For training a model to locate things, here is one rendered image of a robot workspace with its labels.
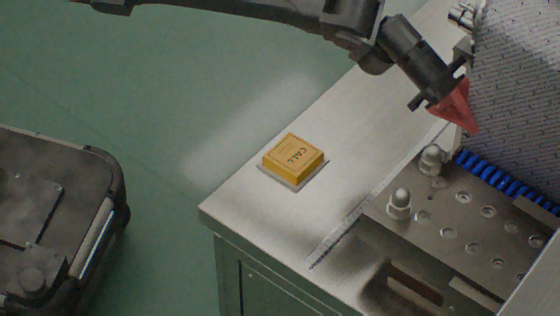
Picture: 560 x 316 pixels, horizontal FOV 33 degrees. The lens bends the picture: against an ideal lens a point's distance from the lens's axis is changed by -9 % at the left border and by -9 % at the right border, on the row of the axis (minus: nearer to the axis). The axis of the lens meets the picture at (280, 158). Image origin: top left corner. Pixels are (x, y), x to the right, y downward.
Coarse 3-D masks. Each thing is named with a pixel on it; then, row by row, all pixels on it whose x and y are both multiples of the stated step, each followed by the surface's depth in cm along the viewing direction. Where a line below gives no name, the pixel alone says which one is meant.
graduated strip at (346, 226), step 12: (444, 120) 170; (432, 132) 168; (420, 144) 166; (408, 156) 165; (396, 168) 163; (384, 180) 161; (372, 192) 160; (360, 204) 158; (348, 216) 156; (360, 216) 156; (336, 228) 155; (348, 228) 155; (324, 240) 153; (336, 240) 153; (312, 252) 152; (324, 252) 152; (300, 264) 150; (312, 264) 150
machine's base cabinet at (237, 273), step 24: (216, 240) 160; (216, 264) 166; (240, 264) 161; (240, 288) 166; (264, 288) 160; (288, 288) 154; (240, 312) 171; (264, 312) 166; (288, 312) 160; (312, 312) 155; (336, 312) 150
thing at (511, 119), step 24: (480, 72) 137; (480, 96) 140; (504, 96) 136; (528, 96) 133; (480, 120) 143; (504, 120) 139; (528, 120) 136; (552, 120) 132; (480, 144) 146; (504, 144) 142; (528, 144) 138; (552, 144) 135; (504, 168) 145; (528, 168) 141; (552, 168) 138; (552, 192) 141
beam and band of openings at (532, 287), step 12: (552, 240) 59; (552, 252) 58; (540, 264) 58; (552, 264) 58; (528, 276) 57; (540, 276) 57; (552, 276) 57; (516, 288) 57; (528, 288) 56; (540, 288) 56; (552, 288) 56; (516, 300) 56; (528, 300) 56; (540, 300) 56; (552, 300) 56; (504, 312) 55; (516, 312) 55; (528, 312) 55; (540, 312) 55; (552, 312) 55
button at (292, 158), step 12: (276, 144) 163; (288, 144) 163; (300, 144) 163; (312, 144) 163; (264, 156) 161; (276, 156) 161; (288, 156) 161; (300, 156) 161; (312, 156) 161; (276, 168) 161; (288, 168) 159; (300, 168) 159; (312, 168) 161; (288, 180) 160; (300, 180) 160
